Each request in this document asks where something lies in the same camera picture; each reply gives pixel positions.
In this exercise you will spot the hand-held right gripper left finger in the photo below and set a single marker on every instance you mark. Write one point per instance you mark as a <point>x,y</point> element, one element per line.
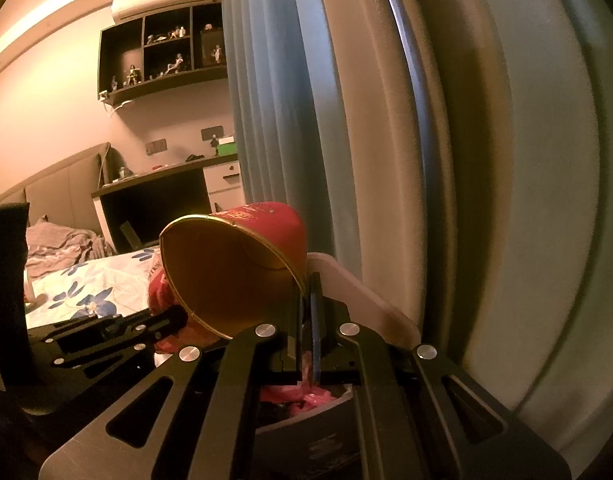
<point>299,330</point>

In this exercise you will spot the dark wall socket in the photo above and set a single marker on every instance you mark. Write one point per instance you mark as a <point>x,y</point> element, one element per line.
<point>156,147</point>
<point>211,134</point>

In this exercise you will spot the green box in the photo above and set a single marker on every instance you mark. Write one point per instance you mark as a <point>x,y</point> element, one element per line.
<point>228,146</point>

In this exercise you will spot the blue curtain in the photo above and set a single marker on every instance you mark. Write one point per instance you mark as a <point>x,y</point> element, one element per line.
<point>276,110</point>

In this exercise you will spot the dark desk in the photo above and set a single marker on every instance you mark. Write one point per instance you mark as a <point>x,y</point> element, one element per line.
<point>151,200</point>

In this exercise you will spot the row of figurines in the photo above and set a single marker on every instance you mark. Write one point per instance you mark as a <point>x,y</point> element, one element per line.
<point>132,74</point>

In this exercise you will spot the blue floral blanket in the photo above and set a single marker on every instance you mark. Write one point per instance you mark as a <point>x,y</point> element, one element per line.
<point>101,285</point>

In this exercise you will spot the beige bed headboard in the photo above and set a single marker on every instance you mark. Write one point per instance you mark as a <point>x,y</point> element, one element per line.
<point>61,185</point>

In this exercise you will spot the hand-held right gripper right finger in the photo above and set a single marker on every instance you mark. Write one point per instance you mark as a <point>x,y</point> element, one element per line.
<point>316,325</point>

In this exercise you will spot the red paper cup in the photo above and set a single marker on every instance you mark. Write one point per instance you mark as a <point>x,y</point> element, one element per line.
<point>266,230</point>

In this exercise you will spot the white drawer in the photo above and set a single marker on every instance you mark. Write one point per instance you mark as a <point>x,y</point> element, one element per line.
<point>225,180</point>

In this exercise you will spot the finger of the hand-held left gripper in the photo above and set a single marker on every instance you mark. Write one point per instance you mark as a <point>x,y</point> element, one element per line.
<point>116,332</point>

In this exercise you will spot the pink wrapper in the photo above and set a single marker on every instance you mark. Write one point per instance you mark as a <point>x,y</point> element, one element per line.
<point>306,397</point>

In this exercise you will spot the dark wall shelf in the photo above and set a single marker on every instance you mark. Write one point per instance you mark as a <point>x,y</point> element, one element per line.
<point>121,45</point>

